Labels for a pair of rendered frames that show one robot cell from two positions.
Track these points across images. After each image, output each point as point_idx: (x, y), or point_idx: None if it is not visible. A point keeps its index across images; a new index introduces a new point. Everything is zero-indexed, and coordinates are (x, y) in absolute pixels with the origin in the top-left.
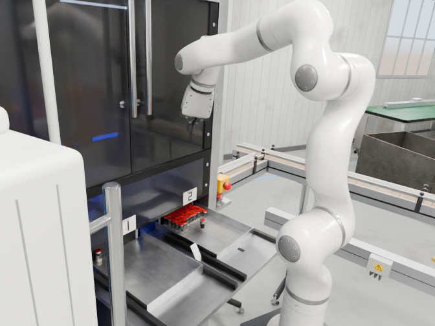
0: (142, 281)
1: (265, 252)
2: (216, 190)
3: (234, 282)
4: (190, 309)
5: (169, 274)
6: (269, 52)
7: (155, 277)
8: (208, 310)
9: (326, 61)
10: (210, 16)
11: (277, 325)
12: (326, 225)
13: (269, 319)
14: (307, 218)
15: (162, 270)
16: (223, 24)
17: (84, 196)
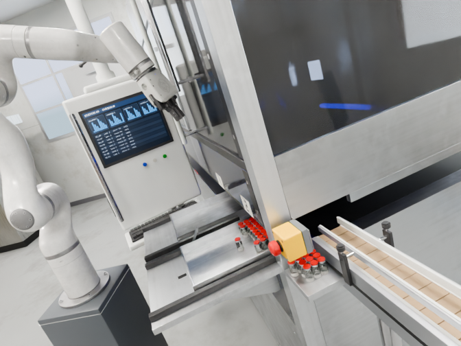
0: (198, 217)
1: (159, 296)
2: (274, 239)
3: (146, 256)
4: (156, 237)
5: (193, 228)
6: (40, 59)
7: (197, 222)
8: (147, 245)
9: None
10: None
11: (101, 279)
12: None
13: (111, 279)
14: (38, 185)
15: (200, 224)
16: None
17: (66, 113)
